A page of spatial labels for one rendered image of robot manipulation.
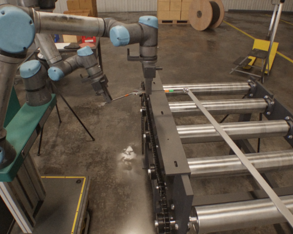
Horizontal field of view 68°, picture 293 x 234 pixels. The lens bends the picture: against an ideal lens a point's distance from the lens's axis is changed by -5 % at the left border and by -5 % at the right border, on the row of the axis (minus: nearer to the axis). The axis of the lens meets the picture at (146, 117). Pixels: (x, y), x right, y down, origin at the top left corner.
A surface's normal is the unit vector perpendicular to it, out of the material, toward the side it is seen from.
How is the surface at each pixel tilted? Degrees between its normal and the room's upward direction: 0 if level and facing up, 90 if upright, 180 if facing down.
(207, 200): 0
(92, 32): 114
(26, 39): 84
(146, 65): 0
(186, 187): 0
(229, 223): 59
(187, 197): 90
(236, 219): 48
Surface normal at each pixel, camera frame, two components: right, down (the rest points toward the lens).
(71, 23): 0.58, 0.14
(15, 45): 0.60, 0.36
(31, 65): -0.05, -0.75
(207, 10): -0.83, 0.32
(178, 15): 0.00, 0.56
